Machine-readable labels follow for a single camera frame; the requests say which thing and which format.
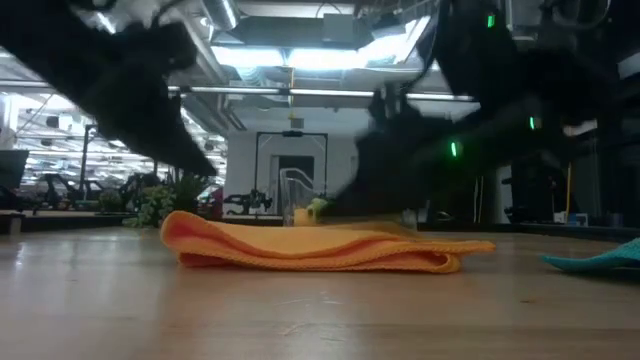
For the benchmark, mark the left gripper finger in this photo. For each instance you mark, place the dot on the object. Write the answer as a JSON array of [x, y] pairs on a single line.
[[170, 140]]

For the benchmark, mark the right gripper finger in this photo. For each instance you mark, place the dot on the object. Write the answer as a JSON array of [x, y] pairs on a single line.
[[385, 192]]

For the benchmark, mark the green microfiber towel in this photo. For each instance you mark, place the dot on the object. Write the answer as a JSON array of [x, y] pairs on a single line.
[[317, 206]]

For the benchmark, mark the teal microfiber towel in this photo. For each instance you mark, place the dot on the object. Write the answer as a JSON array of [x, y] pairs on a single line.
[[600, 261]]

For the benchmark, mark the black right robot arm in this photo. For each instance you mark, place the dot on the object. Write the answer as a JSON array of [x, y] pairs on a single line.
[[550, 75]]

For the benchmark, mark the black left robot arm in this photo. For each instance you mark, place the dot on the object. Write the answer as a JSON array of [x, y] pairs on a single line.
[[45, 45]]

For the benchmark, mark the small potted succulent plant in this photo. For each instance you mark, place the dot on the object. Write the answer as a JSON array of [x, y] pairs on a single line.
[[160, 200]]

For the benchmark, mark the clear plastic bin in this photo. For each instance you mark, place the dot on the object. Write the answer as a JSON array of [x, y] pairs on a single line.
[[292, 190]]

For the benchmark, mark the long ceiling light bar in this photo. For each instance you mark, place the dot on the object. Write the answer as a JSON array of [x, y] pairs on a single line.
[[300, 91]]

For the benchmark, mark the black monitor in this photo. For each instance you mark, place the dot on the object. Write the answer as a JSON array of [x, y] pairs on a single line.
[[12, 170]]

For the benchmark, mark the silver ventilation duct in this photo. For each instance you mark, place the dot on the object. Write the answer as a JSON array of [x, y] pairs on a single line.
[[200, 112]]

